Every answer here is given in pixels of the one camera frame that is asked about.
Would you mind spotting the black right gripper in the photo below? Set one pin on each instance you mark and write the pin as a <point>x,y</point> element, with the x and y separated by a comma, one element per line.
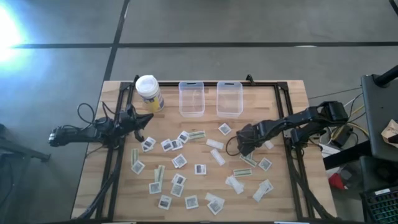
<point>252,132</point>

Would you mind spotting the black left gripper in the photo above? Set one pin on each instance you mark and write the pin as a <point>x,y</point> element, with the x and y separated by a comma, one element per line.
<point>127,126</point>

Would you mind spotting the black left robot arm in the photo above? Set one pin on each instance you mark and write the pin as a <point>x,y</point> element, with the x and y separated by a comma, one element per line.
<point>77,134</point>

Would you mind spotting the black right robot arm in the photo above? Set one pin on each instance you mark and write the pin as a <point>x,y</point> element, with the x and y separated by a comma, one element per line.
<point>304,118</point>

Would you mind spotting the clear plastic bin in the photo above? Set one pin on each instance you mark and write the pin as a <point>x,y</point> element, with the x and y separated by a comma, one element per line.
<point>230,102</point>
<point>191,102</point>

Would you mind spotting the yellow disinfecting wipes canister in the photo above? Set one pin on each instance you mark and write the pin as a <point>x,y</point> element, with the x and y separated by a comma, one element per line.
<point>149,90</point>

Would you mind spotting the white paper sheet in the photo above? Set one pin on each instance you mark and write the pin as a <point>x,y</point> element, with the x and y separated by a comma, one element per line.
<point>329,151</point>

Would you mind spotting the black power brick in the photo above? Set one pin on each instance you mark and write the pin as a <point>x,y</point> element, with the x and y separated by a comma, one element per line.
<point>342,137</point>

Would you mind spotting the black cart leg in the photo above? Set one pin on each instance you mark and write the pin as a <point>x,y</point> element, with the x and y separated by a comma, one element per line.
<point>345,155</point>

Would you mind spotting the red object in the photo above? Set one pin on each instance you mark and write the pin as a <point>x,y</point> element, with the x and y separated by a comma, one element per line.
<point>337,182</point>

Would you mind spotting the black floor stand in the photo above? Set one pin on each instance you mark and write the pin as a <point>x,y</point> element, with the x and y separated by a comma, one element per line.
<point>31,154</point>

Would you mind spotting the dark grey cart top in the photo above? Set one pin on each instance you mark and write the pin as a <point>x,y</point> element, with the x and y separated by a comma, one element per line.
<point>381,118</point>

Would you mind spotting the brown paper bag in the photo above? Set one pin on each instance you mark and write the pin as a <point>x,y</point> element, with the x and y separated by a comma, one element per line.
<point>390,132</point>

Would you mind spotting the black pole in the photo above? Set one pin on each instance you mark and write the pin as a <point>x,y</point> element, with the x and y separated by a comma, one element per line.
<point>387,77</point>

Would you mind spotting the black plastic crate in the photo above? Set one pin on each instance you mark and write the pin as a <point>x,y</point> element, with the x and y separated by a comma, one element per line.
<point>381,205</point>

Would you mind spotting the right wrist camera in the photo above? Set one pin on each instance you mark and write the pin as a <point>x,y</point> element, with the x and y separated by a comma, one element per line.
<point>243,147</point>

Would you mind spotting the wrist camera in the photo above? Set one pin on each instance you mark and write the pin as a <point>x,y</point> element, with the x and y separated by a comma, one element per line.
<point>243,147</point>
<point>130,111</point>

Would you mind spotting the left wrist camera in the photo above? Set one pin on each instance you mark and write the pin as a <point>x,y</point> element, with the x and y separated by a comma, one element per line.
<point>130,111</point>

